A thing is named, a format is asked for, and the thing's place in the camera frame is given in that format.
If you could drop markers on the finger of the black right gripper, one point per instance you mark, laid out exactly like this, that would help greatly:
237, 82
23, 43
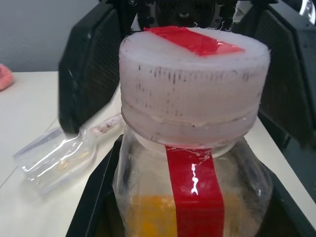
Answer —
89, 74
291, 86

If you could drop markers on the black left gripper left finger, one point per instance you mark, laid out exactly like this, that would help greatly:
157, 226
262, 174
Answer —
98, 187

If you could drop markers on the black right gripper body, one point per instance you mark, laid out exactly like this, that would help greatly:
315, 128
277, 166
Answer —
177, 12

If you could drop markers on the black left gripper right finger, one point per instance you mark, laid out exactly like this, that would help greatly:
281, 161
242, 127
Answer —
293, 219

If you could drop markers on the clear bottle with red tape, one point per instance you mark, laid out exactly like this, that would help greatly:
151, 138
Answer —
192, 98

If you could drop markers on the pink cloth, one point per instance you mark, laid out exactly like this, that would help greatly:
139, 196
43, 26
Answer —
4, 77

